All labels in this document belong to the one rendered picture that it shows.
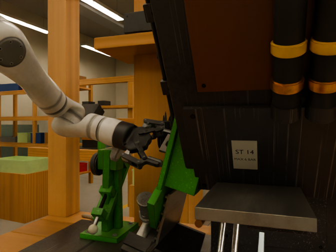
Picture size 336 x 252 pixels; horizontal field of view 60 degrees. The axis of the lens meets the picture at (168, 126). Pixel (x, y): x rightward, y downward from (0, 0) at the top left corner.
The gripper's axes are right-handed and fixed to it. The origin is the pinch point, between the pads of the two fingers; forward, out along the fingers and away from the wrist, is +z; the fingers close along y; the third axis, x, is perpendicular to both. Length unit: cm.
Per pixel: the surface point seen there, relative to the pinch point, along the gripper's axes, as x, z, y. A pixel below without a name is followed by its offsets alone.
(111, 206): 23.7, -16.4, -10.3
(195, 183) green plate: -4.3, 10.9, -9.3
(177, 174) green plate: -4.8, 6.6, -8.9
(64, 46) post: 3, -60, 35
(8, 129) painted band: 508, -633, 257
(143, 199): -0.5, 0.7, -15.0
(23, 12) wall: 312, -716, 526
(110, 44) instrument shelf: -7.4, -32.3, 28.0
